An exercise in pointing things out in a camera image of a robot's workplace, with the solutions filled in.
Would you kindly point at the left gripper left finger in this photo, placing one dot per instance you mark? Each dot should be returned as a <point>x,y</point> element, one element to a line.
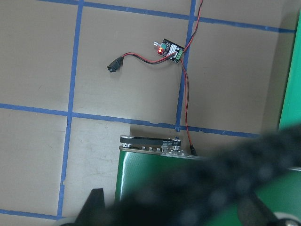
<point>90,213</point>

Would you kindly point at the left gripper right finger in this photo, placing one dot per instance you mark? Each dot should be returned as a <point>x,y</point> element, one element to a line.
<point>252,211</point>

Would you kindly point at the green conveyor belt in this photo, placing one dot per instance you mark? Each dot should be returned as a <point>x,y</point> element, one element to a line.
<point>141,163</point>

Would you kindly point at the green plastic tray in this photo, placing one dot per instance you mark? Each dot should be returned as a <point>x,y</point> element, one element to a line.
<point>291,111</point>

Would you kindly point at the black barrel plug connector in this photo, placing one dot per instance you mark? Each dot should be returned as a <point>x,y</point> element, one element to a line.
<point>115,65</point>

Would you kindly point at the small motor controller board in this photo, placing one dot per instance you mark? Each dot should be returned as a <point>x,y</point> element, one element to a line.
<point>168,48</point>

